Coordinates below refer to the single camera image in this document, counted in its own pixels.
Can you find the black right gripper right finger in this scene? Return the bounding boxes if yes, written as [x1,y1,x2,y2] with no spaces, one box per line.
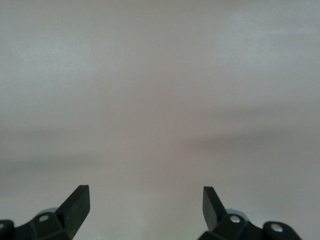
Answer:
[197,186,302,240]

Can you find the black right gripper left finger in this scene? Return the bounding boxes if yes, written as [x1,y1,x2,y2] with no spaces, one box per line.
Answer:
[0,184,91,240]

